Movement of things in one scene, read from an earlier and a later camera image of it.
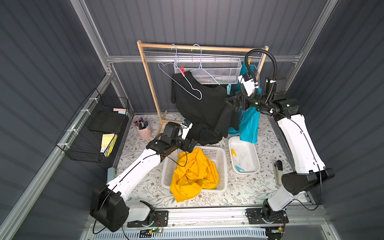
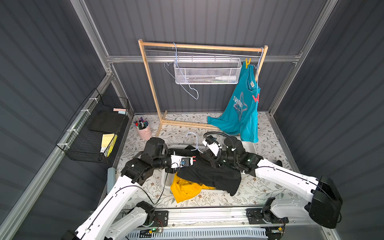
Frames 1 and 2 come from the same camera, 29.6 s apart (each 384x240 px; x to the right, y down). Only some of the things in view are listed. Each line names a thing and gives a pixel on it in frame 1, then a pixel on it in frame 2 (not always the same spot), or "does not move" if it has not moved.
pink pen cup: (143, 128) does not move
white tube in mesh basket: (226, 78) does not move
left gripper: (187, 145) to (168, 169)
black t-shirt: (203, 105) to (204, 172)
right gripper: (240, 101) to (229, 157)
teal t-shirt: (248, 127) does not move
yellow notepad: (108, 141) does not move
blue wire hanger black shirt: (200, 66) to (197, 143)
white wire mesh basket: (211, 70) does not move
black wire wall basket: (92, 134) does not move
